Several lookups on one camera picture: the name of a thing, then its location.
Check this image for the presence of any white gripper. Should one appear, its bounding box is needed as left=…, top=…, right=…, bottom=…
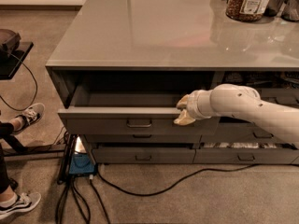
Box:
left=174, top=90, right=219, bottom=126

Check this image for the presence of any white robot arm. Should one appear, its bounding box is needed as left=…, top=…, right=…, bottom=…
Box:
left=174, top=84, right=299, bottom=147

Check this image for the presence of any grey drawer cabinet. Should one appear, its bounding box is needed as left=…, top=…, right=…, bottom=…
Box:
left=47, top=0, right=299, bottom=163

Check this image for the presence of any blue power box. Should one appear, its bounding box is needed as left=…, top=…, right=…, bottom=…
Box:
left=69, top=154, right=95, bottom=175

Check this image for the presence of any large jar of nuts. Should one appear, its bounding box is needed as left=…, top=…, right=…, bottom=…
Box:
left=226, top=0, right=270, bottom=22

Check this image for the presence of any dark glass jar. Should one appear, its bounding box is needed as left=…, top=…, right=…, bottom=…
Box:
left=264, top=0, right=285, bottom=17
left=281, top=0, right=299, bottom=22

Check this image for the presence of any upper grey sneaker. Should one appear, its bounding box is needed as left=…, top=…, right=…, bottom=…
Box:
left=10, top=103, right=45, bottom=134

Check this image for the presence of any grey sneaker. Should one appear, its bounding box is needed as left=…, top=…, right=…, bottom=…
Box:
left=0, top=192, right=41, bottom=220
left=10, top=103, right=45, bottom=134

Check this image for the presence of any person's black trouser leg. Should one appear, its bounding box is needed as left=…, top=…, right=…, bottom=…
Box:
left=0, top=123, right=14, bottom=193

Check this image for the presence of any lower grey sneaker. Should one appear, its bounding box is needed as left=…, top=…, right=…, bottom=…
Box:
left=0, top=192, right=41, bottom=220

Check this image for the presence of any black side table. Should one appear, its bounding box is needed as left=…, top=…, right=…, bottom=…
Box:
left=0, top=42, right=34, bottom=80

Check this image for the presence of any dark device on table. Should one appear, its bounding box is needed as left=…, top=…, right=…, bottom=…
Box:
left=0, top=29, right=21, bottom=61

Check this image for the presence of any black floor cable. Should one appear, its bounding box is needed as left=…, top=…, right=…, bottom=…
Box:
left=96, top=163, right=260, bottom=198

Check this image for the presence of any black cable bundle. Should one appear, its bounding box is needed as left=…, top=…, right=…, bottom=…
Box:
left=55, top=175, right=111, bottom=224

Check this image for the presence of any thin black hanging cable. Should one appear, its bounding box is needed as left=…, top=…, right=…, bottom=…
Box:
left=0, top=49, right=39, bottom=112

